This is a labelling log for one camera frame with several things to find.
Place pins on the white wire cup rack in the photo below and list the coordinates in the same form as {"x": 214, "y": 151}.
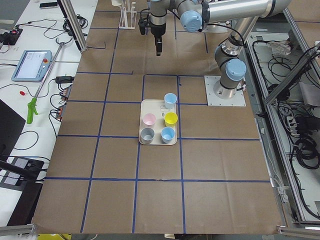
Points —
{"x": 128, "y": 15}

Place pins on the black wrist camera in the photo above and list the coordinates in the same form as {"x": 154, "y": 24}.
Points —
{"x": 144, "y": 24}

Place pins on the grey plastic cup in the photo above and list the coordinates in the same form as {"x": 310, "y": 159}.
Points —
{"x": 147, "y": 135}

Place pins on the black computer monitor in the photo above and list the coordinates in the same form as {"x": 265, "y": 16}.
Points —
{"x": 11, "y": 126}

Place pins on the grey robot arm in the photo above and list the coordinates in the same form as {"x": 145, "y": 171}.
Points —
{"x": 197, "y": 16}
{"x": 158, "y": 20}

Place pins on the light blue plastic cup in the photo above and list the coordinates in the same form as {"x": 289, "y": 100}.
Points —
{"x": 170, "y": 100}

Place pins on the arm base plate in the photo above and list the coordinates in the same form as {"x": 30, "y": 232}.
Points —
{"x": 218, "y": 96}

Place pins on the blue teach pendant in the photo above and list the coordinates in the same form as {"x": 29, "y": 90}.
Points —
{"x": 32, "y": 66}

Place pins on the pink plastic cup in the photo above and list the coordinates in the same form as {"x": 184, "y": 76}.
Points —
{"x": 149, "y": 120}

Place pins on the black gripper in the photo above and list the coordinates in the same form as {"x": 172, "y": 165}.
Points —
{"x": 157, "y": 30}

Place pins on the metal reacher grabber pole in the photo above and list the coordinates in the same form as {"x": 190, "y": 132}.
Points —
{"x": 61, "y": 44}

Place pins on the aluminium frame post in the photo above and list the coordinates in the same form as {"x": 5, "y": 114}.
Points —
{"x": 74, "y": 26}

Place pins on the cream rabbit print tray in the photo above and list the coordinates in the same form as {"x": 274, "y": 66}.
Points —
{"x": 153, "y": 128}

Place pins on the black power adapter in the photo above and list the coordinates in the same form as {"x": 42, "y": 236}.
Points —
{"x": 64, "y": 79}

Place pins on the yellow plastic cup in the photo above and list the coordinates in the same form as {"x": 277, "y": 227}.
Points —
{"x": 170, "y": 119}

